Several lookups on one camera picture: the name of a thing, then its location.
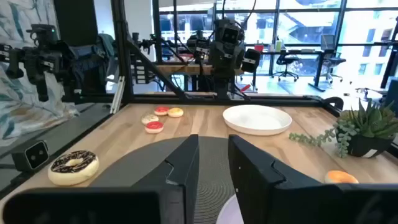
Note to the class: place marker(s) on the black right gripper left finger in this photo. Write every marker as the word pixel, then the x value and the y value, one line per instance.
pixel 180 186

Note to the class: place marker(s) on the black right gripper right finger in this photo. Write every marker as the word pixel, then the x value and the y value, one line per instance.
pixel 264 193

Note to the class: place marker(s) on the chocolate frosted donut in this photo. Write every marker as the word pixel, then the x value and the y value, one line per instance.
pixel 60 168

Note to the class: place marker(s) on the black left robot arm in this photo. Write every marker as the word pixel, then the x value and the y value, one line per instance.
pixel 224 62

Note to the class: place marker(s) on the black background robot arm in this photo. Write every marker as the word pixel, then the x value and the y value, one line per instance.
pixel 34 62
pixel 146 42

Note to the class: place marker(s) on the purple plate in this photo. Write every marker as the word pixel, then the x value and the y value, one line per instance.
pixel 230 213

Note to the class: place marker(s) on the round grey woven placemat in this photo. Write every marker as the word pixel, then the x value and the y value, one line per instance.
pixel 149 161

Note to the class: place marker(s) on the white bowl with red contents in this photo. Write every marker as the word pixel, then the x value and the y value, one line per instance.
pixel 154 127

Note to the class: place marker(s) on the white plate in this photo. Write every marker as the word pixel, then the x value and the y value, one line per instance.
pixel 256 119

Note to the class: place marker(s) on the yellow frosted donut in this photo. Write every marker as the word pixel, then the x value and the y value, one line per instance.
pixel 175 112

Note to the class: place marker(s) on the white sprinkled donut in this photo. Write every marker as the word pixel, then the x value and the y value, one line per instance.
pixel 149 118

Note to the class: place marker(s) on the orange frosted donut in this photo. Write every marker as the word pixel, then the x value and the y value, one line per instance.
pixel 340 177

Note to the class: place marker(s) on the red frosted donut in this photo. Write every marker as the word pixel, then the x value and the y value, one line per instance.
pixel 161 110

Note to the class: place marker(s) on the red plastic piece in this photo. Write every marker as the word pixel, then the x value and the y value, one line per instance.
pixel 245 87

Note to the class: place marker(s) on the white metal bars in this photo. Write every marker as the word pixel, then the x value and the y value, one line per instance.
pixel 117 95

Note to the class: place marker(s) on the wooden workbench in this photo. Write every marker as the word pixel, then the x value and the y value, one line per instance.
pixel 183 69

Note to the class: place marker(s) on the potted succulent plant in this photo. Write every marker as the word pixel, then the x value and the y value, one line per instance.
pixel 370 124

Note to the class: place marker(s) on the black office desk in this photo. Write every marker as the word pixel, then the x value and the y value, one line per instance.
pixel 319 71

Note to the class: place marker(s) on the black office chair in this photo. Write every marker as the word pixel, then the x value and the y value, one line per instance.
pixel 285 60
pixel 334 61

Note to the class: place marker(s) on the blue jacket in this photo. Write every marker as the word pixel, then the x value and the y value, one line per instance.
pixel 90 65

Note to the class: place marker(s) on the small desk monitor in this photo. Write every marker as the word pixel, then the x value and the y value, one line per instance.
pixel 328 42

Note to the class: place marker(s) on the leaf-patterned curtain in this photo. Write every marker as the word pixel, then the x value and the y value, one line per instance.
pixel 18 109

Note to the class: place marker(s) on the black panel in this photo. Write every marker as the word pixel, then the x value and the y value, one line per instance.
pixel 74 21

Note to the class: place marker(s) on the black table-level camera box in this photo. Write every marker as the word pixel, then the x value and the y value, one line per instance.
pixel 34 154

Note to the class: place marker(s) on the black aluminium table frame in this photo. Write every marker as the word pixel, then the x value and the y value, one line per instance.
pixel 119 46

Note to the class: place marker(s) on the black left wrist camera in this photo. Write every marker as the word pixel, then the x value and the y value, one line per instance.
pixel 230 35

